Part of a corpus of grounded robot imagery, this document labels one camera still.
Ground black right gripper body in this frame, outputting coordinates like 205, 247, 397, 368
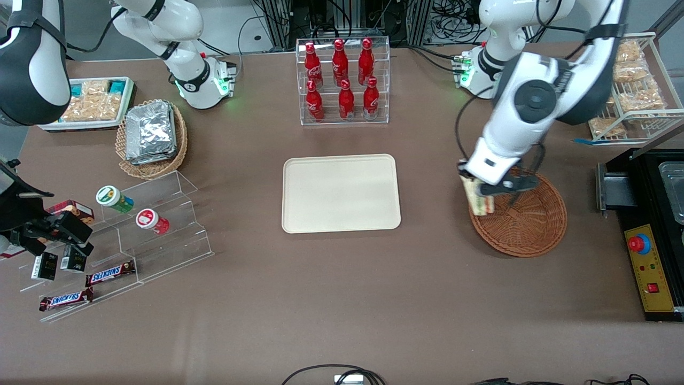
0, 158, 57, 256

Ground vegetable sandwich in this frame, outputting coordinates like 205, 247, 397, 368
460, 174, 496, 216

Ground brown round wicker basket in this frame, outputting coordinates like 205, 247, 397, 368
469, 167, 568, 258

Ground light oval wicker basket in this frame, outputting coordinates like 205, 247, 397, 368
115, 98, 189, 180

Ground cream plastic tray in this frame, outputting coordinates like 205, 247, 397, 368
282, 154, 402, 234

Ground dark red chocolate box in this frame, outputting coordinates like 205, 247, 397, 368
45, 199, 96, 226

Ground small black carton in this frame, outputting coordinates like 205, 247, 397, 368
59, 245, 88, 274
30, 251, 59, 282

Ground green lid snack can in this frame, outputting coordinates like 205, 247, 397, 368
96, 185, 135, 214

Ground Snickers chocolate bar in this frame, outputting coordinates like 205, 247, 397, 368
85, 260, 136, 287
38, 287, 95, 312

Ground red lid snack can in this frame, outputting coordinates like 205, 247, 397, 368
135, 208, 170, 236

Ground clear acrylic stepped stand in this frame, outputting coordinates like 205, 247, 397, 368
19, 170, 215, 323

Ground white snack crate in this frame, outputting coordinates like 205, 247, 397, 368
36, 76, 137, 133

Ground clear bag of fried snacks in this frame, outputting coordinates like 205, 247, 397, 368
589, 115, 627, 138
619, 80, 667, 114
612, 61, 651, 84
615, 40, 646, 65

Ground red cola bottle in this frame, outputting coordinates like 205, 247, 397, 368
305, 80, 325, 122
338, 79, 355, 121
362, 76, 380, 120
332, 38, 349, 87
304, 42, 324, 90
357, 37, 375, 86

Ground silver foil packets stack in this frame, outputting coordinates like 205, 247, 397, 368
125, 101, 178, 166

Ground peanut snack packets with teal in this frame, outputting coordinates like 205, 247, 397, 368
60, 79, 129, 122

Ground clear acrylic bottle rack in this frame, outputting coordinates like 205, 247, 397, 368
296, 36, 391, 127

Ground black countertop appliance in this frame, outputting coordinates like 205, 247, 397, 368
623, 124, 684, 322

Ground yellow control panel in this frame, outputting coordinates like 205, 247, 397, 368
624, 224, 675, 313

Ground steel pan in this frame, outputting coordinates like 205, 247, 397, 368
658, 160, 684, 226

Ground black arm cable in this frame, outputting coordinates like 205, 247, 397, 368
454, 92, 495, 163

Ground black metal bracket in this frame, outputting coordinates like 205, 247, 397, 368
596, 162, 638, 213

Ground aluminium frame post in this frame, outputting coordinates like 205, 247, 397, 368
407, 0, 434, 48
263, 0, 292, 50

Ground black cable bundle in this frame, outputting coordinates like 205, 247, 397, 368
425, 0, 484, 39

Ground white wire rack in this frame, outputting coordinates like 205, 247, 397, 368
587, 32, 684, 144

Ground black cable loop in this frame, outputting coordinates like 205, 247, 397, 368
281, 364, 386, 385

